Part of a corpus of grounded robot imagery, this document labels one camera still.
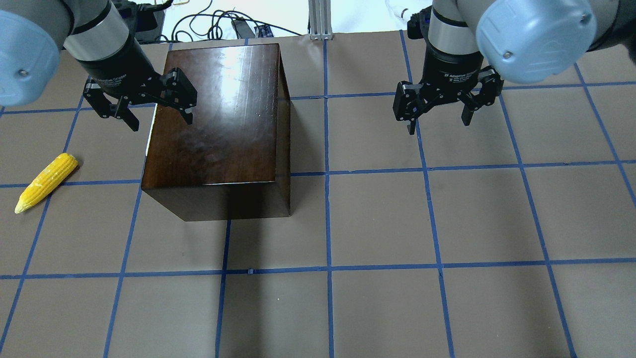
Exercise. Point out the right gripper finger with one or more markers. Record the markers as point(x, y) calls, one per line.
point(491, 87)
point(413, 100)

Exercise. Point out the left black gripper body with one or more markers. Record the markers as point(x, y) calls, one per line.
point(115, 65)

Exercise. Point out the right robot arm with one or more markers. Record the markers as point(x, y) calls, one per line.
point(474, 46)

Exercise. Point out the aluminium extrusion post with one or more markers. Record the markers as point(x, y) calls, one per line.
point(320, 20)

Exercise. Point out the black power adapter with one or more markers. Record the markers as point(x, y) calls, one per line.
point(242, 28)

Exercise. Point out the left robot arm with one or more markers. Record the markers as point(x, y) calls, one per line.
point(93, 32)

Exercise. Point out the dark brown wooden cabinet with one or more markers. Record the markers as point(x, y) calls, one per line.
point(233, 161)

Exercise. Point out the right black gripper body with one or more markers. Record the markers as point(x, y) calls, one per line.
point(451, 70)

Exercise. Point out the yellow corn cob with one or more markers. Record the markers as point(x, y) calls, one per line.
point(46, 181)

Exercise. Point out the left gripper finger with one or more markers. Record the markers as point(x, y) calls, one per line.
point(172, 90)
point(96, 98)

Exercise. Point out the black electronics pile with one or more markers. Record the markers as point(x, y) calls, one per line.
point(144, 20)

